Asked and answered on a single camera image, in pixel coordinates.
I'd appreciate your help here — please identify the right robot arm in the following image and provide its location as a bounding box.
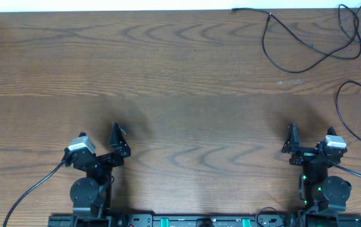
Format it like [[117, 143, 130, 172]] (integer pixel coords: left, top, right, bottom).
[[281, 123, 352, 226]]

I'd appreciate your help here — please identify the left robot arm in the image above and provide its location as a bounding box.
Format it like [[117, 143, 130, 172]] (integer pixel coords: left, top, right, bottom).
[[62, 122, 131, 226]]

